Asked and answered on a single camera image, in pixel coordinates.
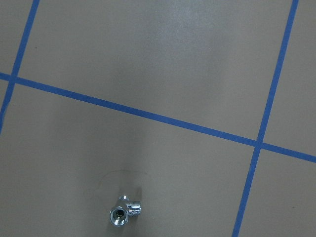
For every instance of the chrome threaded pipe fitting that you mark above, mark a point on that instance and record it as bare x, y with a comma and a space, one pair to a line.
123, 210

